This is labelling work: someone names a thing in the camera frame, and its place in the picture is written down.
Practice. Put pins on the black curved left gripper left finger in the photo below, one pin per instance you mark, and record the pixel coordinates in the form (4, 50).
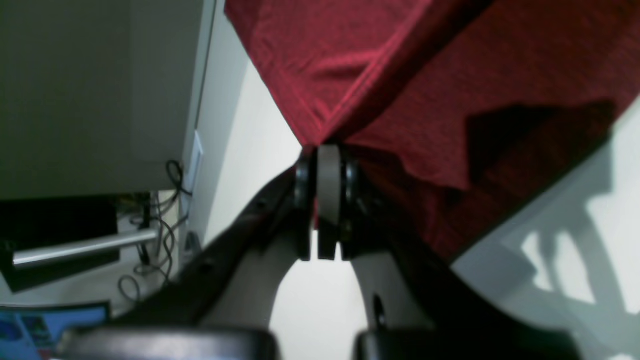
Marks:
(234, 281)

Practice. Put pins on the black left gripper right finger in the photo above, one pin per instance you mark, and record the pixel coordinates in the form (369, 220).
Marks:
(416, 307)

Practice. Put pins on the dark red long-sleeve shirt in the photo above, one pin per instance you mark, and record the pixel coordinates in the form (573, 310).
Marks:
(460, 110)

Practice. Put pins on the grey cabinet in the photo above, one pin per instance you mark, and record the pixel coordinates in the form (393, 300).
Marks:
(96, 96)

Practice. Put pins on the silver metal bar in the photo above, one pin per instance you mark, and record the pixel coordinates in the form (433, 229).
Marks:
(71, 251)

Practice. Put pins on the blue screen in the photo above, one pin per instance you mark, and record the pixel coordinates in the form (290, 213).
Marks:
(31, 332)

